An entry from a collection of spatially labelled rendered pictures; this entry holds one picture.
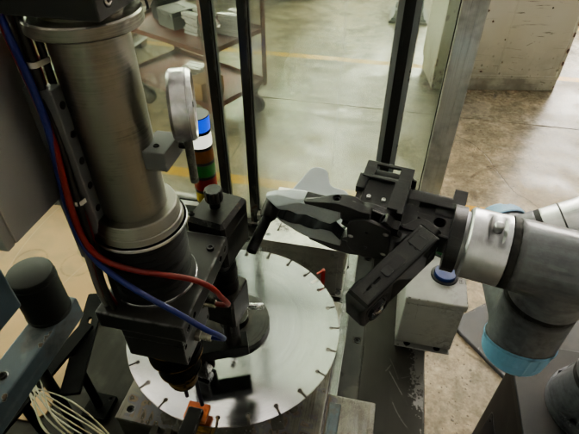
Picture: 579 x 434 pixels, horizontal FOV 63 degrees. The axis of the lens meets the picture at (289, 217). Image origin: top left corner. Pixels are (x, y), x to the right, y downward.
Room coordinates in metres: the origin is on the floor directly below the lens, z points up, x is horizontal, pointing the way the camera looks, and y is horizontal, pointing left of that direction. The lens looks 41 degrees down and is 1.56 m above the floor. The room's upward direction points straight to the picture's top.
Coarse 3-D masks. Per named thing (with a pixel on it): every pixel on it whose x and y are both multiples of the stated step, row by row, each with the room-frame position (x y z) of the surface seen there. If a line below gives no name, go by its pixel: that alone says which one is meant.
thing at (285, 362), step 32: (256, 256) 0.60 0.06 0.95; (256, 288) 0.52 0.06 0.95; (288, 288) 0.52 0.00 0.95; (320, 288) 0.52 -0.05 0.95; (288, 320) 0.46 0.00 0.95; (320, 320) 0.46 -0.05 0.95; (128, 352) 0.40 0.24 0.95; (256, 352) 0.40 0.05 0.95; (288, 352) 0.40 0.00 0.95; (320, 352) 0.40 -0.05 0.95; (160, 384) 0.35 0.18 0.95; (224, 384) 0.35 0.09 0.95; (256, 384) 0.35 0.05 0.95; (288, 384) 0.35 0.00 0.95; (224, 416) 0.30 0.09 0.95; (256, 416) 0.30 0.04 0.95
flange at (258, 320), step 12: (252, 300) 0.49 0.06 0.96; (252, 312) 0.46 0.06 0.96; (264, 312) 0.47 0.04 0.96; (216, 324) 0.44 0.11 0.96; (240, 324) 0.43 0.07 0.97; (252, 324) 0.44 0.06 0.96; (264, 324) 0.44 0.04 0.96; (252, 336) 0.42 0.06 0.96; (264, 336) 0.42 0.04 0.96; (252, 348) 0.41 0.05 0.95
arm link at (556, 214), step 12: (504, 204) 0.49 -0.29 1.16; (552, 204) 0.46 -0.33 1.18; (564, 204) 0.45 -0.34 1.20; (576, 204) 0.44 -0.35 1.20; (528, 216) 0.45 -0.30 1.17; (540, 216) 0.44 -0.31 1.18; (552, 216) 0.43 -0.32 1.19; (564, 216) 0.43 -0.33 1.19; (576, 216) 0.42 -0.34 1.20; (576, 228) 0.41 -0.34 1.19
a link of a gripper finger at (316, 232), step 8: (280, 216) 0.41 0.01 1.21; (288, 216) 0.41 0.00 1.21; (296, 216) 0.41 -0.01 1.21; (304, 216) 0.41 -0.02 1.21; (288, 224) 0.41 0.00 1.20; (296, 224) 0.40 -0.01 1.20; (304, 224) 0.40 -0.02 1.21; (312, 224) 0.40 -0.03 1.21; (320, 224) 0.40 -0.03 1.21; (328, 224) 0.39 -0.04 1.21; (336, 224) 0.40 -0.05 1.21; (304, 232) 0.40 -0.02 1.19; (312, 232) 0.40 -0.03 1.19; (320, 232) 0.39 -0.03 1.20; (328, 232) 0.39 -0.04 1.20; (336, 232) 0.39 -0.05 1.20; (328, 240) 0.39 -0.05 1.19; (336, 240) 0.39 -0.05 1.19
